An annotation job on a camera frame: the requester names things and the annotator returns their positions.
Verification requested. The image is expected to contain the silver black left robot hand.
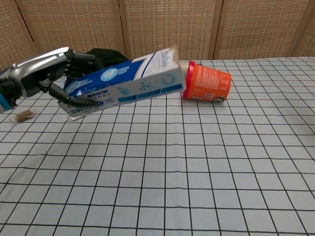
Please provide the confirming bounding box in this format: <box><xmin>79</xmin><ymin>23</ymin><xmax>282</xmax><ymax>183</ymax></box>
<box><xmin>9</xmin><ymin>46</ymin><xmax>99</xmax><ymax>109</ymax></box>

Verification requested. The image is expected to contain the blue white toothpaste box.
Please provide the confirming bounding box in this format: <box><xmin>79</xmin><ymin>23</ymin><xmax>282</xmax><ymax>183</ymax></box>
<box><xmin>58</xmin><ymin>45</ymin><xmax>187</xmax><ymax>118</ymax></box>

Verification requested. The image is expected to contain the brown wrapped candy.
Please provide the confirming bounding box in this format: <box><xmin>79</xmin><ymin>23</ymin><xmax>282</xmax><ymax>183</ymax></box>
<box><xmin>9</xmin><ymin>109</ymin><xmax>37</xmax><ymax>123</ymax></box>

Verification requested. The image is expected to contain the white wrapped candy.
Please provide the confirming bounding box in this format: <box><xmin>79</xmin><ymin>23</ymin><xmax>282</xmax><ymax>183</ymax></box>
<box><xmin>64</xmin><ymin>113</ymin><xmax>86</xmax><ymax>122</ymax></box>

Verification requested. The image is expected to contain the black baseball cap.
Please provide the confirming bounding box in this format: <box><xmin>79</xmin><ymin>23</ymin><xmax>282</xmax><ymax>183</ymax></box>
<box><xmin>85</xmin><ymin>48</ymin><xmax>135</xmax><ymax>73</ymax></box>

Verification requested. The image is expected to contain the woven bamboo folding screen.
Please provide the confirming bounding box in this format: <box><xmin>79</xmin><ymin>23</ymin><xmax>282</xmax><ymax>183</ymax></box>
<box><xmin>0</xmin><ymin>0</ymin><xmax>315</xmax><ymax>71</ymax></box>

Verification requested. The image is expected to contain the blue checkered tablecloth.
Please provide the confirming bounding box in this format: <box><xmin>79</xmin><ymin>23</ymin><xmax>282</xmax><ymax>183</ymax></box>
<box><xmin>0</xmin><ymin>57</ymin><xmax>315</xmax><ymax>236</ymax></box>

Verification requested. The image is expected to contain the orange instant noodle cup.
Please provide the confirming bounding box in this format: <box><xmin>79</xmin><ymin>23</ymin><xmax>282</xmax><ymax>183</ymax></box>
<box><xmin>182</xmin><ymin>61</ymin><xmax>233</xmax><ymax>104</ymax></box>

